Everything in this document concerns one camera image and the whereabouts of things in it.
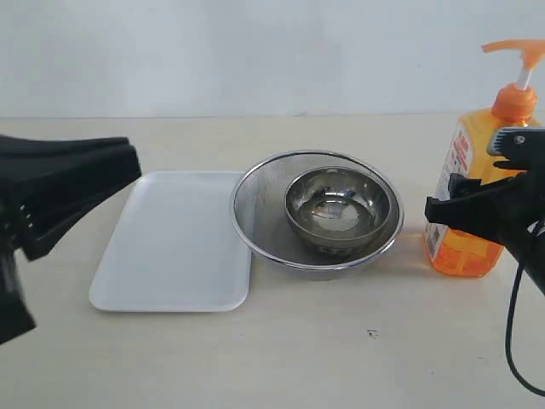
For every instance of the orange pump soap bottle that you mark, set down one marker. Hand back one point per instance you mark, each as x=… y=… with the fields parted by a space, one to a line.
x=454 y=252

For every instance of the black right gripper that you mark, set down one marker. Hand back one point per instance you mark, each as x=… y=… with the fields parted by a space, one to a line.
x=501 y=211

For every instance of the small stainless steel bowl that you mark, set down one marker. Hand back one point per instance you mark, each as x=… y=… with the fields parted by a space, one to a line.
x=337 y=208

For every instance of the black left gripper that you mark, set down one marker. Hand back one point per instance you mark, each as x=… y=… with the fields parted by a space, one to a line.
x=46 y=188

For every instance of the white rectangular tray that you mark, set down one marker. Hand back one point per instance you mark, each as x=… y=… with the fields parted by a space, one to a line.
x=174 y=248

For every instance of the steel mesh strainer basket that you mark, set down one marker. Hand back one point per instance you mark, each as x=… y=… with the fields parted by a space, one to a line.
x=257 y=208

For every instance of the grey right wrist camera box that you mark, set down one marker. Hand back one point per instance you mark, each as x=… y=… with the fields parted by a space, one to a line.
x=501 y=141

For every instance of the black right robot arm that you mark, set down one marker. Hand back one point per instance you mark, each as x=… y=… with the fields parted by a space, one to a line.
x=502 y=211

